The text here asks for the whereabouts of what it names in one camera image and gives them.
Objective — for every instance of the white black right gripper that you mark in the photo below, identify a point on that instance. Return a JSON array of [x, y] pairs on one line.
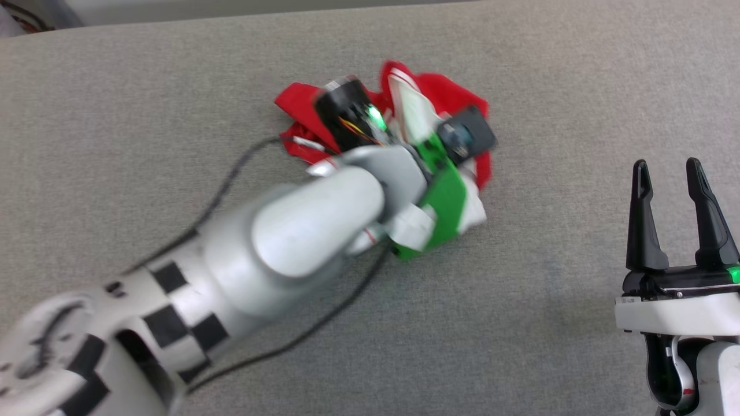
[[676, 309]]

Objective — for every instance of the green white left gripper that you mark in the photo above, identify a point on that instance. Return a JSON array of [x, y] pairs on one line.
[[445, 199]]

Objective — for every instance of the red basketball jersey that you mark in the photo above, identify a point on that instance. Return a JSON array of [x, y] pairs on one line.
[[296, 101]]

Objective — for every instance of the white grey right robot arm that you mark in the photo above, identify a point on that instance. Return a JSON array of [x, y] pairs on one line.
[[714, 375]]

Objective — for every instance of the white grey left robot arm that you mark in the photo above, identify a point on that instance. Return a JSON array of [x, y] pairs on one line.
[[289, 231]]

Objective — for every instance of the dark grey left wrist camera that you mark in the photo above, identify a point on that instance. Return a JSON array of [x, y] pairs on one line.
[[468, 134]]

